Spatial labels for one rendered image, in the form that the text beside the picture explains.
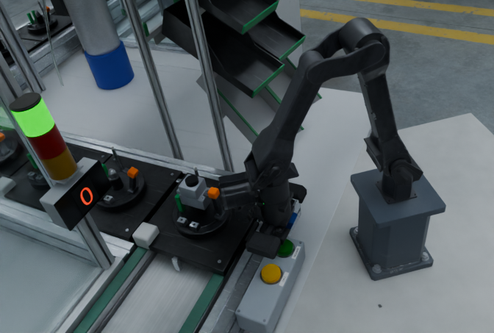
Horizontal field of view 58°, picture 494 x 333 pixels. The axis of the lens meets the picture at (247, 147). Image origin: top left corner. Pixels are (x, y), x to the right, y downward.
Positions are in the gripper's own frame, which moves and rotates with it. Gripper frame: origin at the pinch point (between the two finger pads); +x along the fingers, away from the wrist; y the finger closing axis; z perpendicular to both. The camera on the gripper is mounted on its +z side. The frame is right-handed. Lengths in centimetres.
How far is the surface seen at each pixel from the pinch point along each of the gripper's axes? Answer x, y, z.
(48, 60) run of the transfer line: 12, -62, 138
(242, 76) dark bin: -20.0, -26.3, 18.8
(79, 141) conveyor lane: 7, -17, 76
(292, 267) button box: 5.6, 3.4, -3.8
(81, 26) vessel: -12, -55, 100
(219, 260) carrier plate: 4.5, 8.0, 11.2
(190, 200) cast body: -3.2, 0.4, 21.2
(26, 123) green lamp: -37, 20, 32
